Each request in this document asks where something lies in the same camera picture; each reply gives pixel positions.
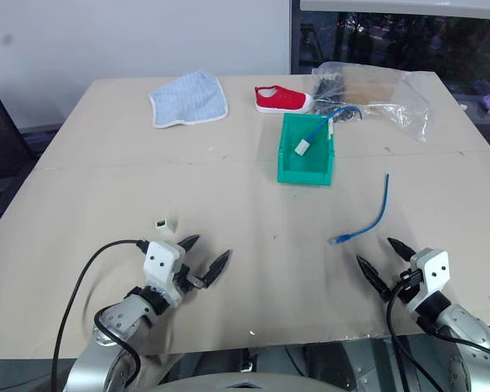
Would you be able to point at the silver robot torso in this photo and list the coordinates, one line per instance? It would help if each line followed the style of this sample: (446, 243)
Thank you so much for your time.
(249, 384)

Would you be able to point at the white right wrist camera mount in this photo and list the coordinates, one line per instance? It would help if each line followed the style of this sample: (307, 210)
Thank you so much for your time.
(432, 273)

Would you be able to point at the black parts bundle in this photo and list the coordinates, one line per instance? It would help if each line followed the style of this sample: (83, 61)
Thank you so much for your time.
(328, 96)

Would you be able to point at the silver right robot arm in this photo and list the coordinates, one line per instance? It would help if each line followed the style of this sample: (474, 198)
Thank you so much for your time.
(463, 326)

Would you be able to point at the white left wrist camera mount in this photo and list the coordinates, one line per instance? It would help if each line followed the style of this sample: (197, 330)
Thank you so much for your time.
(161, 265)

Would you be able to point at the green plastic bin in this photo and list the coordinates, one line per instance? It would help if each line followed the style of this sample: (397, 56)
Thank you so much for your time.
(306, 169)

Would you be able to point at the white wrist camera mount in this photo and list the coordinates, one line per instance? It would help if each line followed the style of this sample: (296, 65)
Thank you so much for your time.
(432, 273)
(161, 265)

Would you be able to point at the small white connector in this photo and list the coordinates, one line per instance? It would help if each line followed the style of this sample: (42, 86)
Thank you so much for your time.
(165, 225)

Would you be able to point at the red canvas shoe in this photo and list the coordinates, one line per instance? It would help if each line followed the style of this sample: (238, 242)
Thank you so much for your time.
(281, 99)

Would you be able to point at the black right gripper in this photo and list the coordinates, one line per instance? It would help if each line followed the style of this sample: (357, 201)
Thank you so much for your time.
(408, 281)

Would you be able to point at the clear plastic bag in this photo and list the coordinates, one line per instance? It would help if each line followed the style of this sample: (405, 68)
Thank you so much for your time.
(408, 96)

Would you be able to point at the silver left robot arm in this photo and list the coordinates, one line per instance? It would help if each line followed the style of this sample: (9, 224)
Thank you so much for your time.
(124, 316)

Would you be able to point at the black office chair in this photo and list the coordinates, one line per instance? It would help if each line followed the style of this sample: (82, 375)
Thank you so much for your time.
(2, 139)

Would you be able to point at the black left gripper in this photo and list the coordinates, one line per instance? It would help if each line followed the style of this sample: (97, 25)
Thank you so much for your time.
(184, 278)

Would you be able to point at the light blue striped cloth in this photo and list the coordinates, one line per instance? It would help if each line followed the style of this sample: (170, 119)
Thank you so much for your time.
(188, 100)

